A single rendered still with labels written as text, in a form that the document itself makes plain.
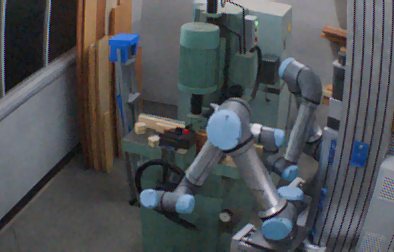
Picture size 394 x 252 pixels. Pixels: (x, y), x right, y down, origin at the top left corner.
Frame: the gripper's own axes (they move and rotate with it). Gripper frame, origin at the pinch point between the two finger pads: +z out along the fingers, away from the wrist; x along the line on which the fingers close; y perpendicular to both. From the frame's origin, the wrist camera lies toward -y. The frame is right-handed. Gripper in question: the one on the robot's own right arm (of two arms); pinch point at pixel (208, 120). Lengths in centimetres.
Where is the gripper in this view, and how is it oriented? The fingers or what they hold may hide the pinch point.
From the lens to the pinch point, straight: 249.8
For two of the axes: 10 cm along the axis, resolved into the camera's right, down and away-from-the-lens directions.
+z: -9.2, -2.1, 3.3
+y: -3.9, 3.3, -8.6
